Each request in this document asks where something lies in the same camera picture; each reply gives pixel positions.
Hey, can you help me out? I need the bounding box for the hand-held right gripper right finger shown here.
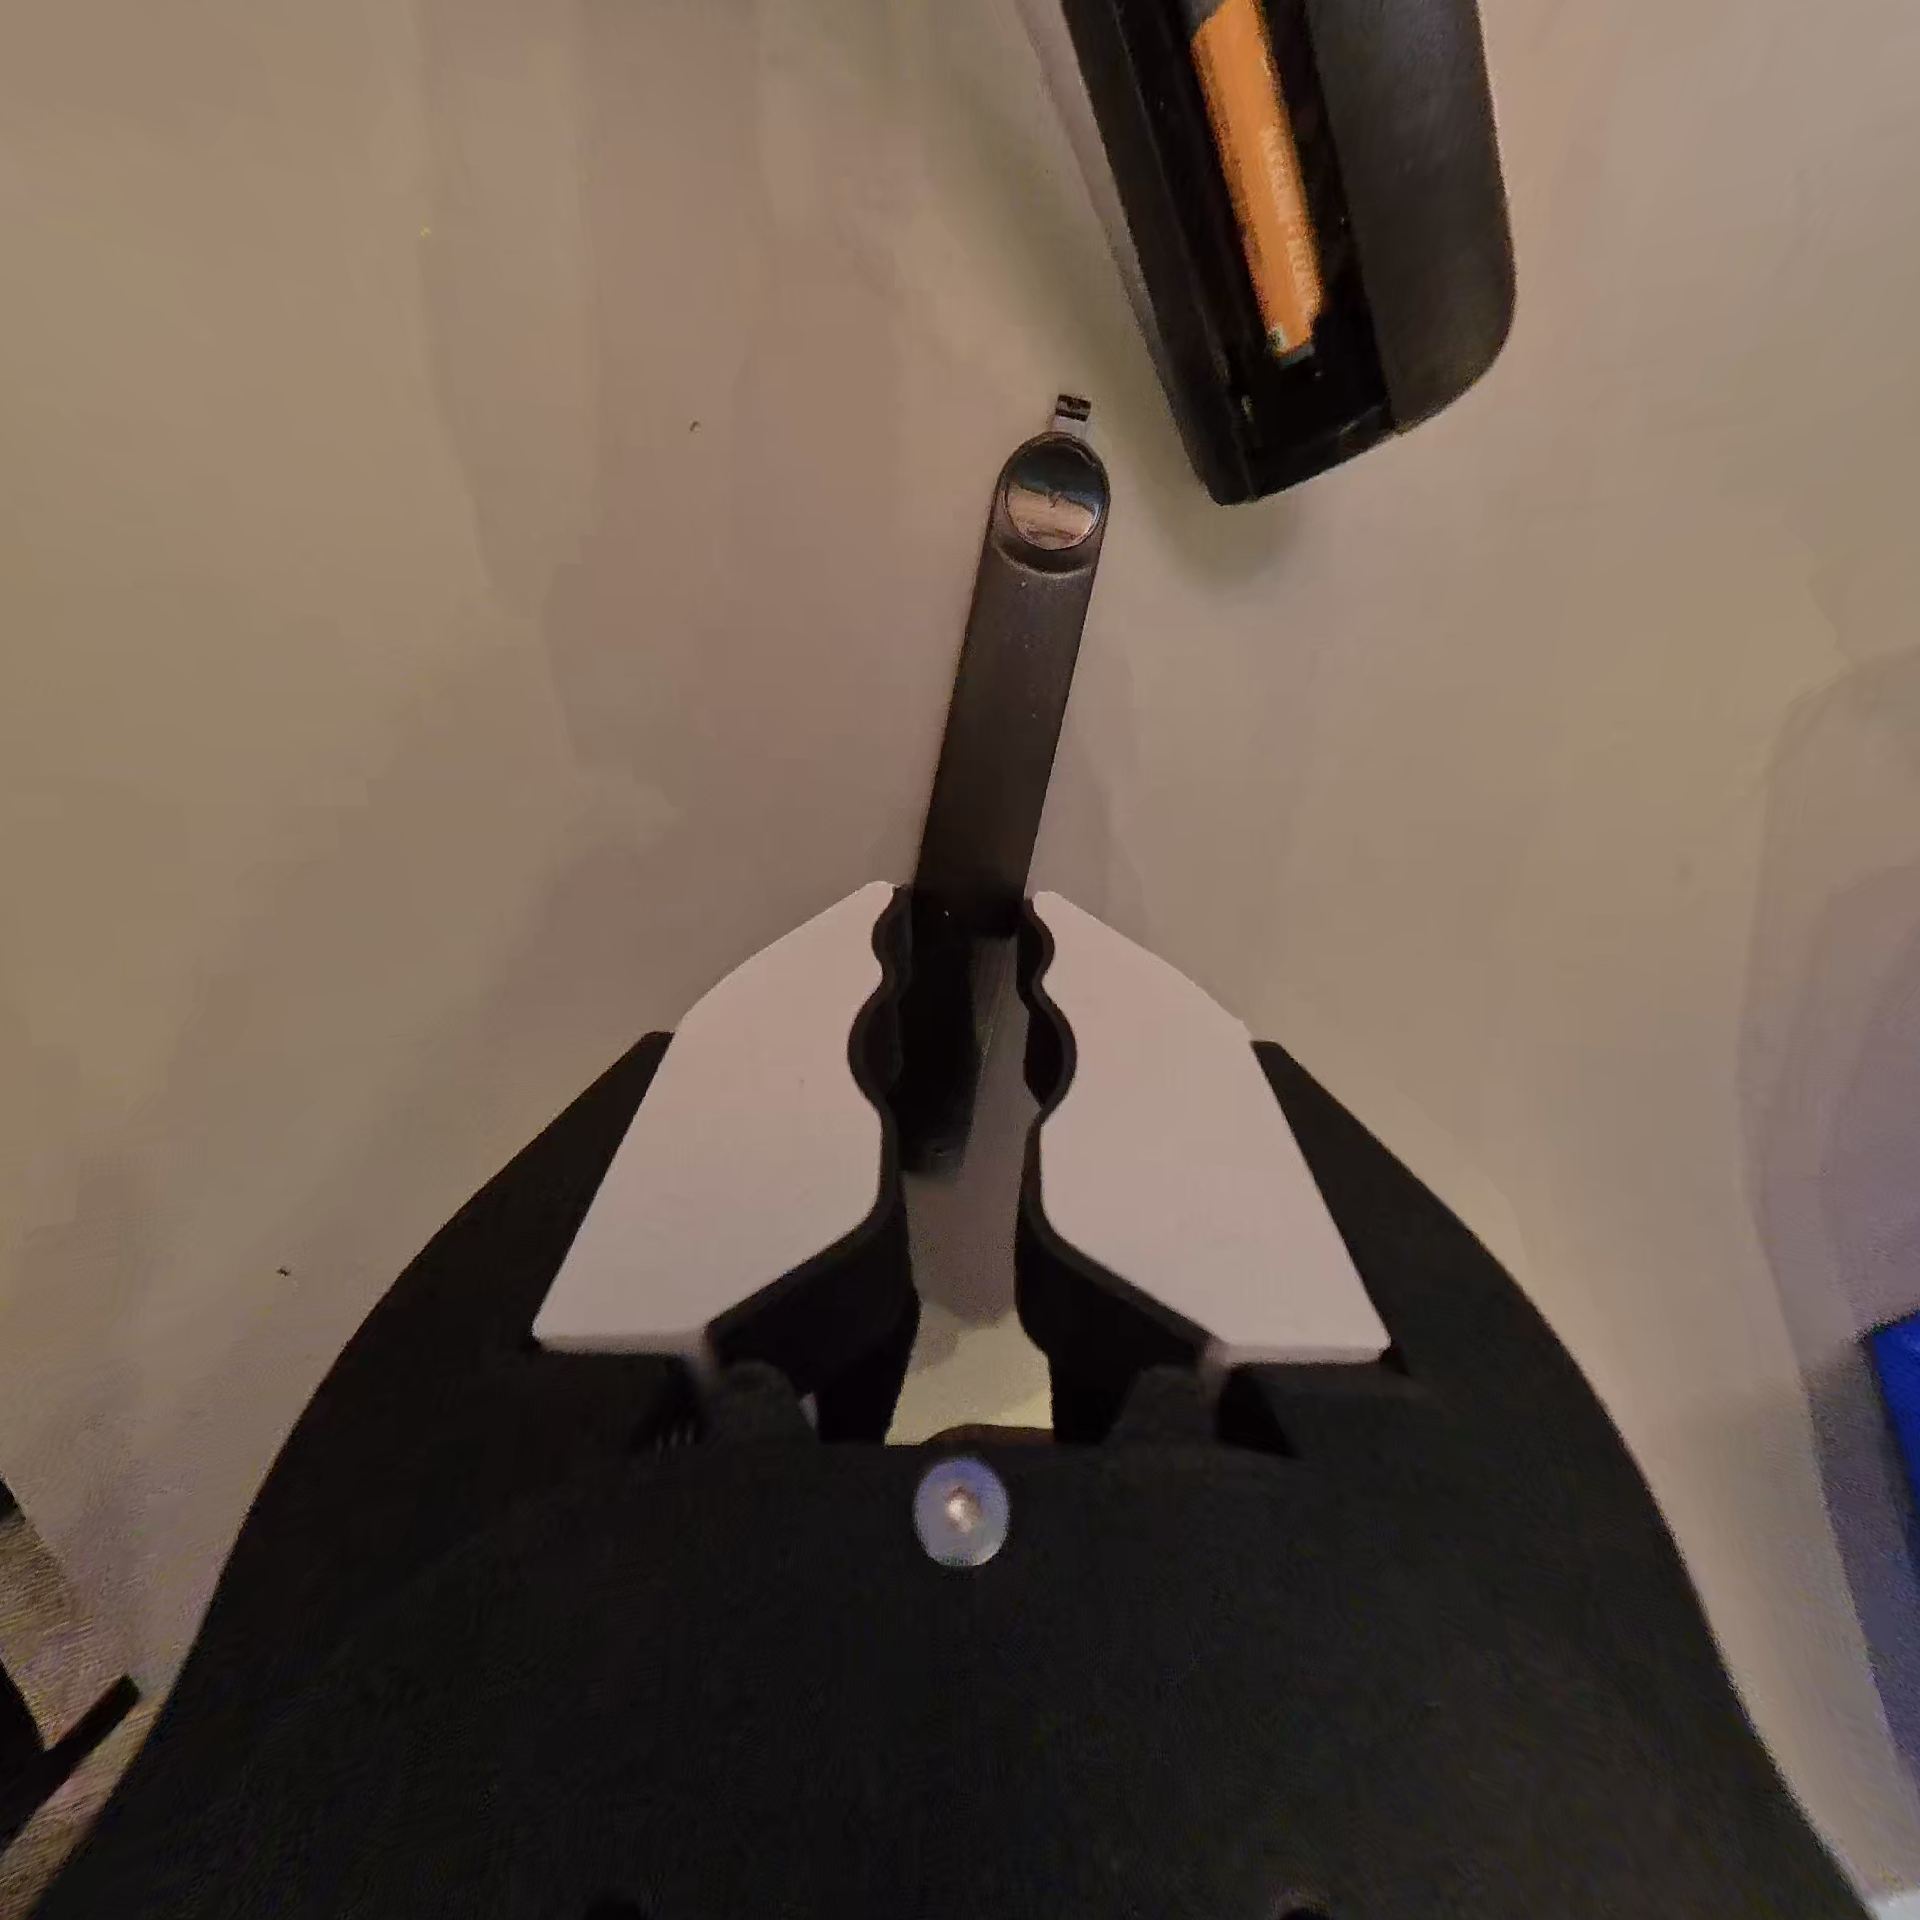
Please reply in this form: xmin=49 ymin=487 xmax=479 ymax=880
xmin=1015 ymin=890 xmax=1393 ymax=1444

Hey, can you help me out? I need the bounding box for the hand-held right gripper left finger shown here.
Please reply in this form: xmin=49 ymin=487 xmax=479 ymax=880
xmin=530 ymin=880 xmax=922 ymax=1444

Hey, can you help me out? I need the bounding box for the black battery cover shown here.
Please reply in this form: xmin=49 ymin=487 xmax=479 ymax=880
xmin=895 ymin=390 xmax=1115 ymax=1174

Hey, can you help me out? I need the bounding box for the blue plastic bin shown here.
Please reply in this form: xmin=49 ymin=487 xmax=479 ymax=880
xmin=1861 ymin=1308 xmax=1920 ymax=1517

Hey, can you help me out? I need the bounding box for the orange AAA battery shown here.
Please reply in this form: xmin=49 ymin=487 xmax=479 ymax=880
xmin=1188 ymin=0 xmax=1327 ymax=366

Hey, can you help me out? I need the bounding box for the black remote control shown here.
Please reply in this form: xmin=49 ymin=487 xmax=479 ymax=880
xmin=1055 ymin=0 xmax=1519 ymax=507

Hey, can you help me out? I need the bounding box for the grey desk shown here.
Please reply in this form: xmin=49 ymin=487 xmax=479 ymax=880
xmin=0 ymin=0 xmax=1920 ymax=1920

